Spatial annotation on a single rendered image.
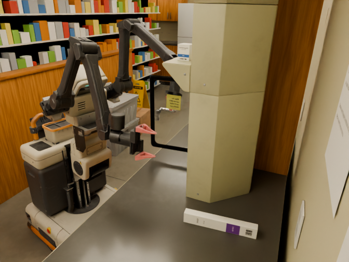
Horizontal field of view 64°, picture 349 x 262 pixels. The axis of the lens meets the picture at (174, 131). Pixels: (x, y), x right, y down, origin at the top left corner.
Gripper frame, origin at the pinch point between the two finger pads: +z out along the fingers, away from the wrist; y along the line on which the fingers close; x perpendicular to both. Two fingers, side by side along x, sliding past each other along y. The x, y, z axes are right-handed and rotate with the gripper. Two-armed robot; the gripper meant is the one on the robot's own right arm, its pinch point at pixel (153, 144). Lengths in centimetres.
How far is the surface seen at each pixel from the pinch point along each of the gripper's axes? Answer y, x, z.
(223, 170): -9.2, 11.9, 26.2
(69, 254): -30.9, -34.8, -11.5
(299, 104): 17, 42, 50
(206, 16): 48, 0, 17
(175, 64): 31.5, 2.2, 5.9
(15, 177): -91, 72, -185
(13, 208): -112, 56, -169
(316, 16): 53, 37, 50
